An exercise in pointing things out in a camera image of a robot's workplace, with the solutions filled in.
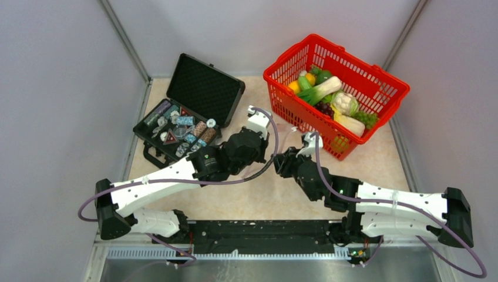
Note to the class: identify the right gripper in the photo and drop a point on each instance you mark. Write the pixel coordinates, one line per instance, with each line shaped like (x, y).
(283, 161)

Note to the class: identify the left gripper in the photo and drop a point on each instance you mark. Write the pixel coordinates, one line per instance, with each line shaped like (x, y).
(263, 146)

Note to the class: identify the clear zip top bag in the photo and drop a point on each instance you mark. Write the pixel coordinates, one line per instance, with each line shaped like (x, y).
(277, 140)

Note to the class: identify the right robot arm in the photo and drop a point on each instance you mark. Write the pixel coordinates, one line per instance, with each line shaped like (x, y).
(376, 211)

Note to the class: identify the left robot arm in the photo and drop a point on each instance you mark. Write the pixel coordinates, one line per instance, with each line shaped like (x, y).
(120, 207)

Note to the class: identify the white dealer button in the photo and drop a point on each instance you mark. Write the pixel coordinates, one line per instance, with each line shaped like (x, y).
(211, 123)

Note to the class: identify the black poker chip case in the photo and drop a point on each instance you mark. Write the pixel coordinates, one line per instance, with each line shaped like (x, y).
(197, 92)

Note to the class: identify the red triangle card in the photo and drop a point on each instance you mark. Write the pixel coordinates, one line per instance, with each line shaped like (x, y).
(169, 138)

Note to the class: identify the purple toy grapes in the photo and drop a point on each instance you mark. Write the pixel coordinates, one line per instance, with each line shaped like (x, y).
(325, 108)

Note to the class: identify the green toy grapes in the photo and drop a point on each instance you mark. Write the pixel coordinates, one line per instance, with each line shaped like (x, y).
(368, 119)

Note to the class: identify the toy cauliflower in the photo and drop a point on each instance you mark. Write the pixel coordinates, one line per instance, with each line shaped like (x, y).
(344, 103)

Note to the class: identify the white green toy leek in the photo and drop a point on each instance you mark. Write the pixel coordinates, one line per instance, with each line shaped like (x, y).
(315, 94)

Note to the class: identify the green toy cucumber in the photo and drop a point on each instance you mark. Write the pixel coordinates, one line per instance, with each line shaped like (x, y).
(304, 83)

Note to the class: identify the red plastic basket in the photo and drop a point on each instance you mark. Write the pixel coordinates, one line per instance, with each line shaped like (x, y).
(377, 91)

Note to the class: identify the green toy pepper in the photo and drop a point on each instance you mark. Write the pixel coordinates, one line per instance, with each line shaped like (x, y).
(321, 75)

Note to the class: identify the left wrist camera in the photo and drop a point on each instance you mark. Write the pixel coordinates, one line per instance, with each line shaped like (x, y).
(258, 121)

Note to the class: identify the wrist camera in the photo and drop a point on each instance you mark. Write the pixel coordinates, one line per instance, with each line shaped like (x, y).
(258, 121)
(311, 141)

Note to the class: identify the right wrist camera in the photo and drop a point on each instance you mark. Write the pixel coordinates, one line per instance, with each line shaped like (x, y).
(311, 141)

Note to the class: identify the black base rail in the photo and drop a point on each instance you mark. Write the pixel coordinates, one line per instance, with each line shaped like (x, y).
(266, 237)

